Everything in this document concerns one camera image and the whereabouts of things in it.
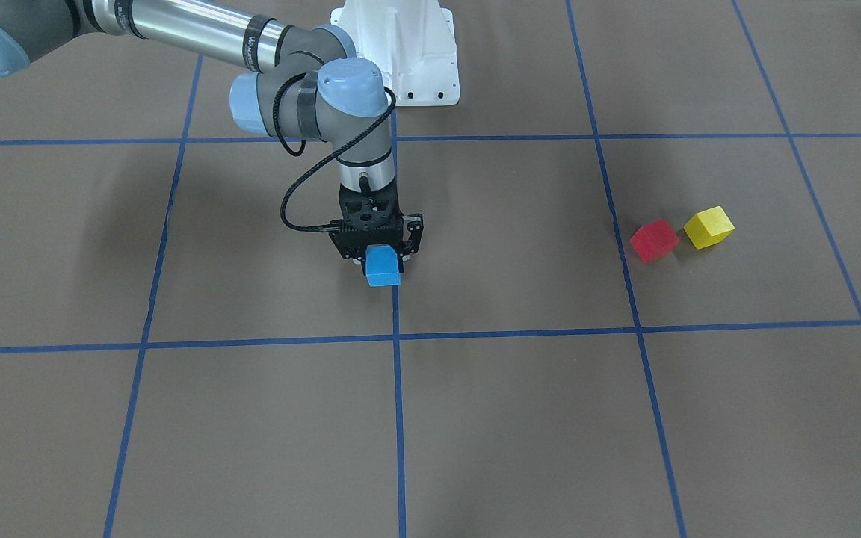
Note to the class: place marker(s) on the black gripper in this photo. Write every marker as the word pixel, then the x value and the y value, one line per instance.
pixel 415 233

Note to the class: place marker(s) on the blue cube block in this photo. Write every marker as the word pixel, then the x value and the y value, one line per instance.
pixel 381 266

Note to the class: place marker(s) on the red cube block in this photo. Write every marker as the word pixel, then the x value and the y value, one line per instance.
pixel 654 240

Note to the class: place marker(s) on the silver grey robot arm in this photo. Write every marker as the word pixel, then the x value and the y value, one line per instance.
pixel 296 85

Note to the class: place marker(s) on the yellow cube block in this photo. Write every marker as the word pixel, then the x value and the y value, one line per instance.
pixel 708 227

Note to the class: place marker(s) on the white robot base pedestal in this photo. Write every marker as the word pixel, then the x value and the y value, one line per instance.
pixel 414 43

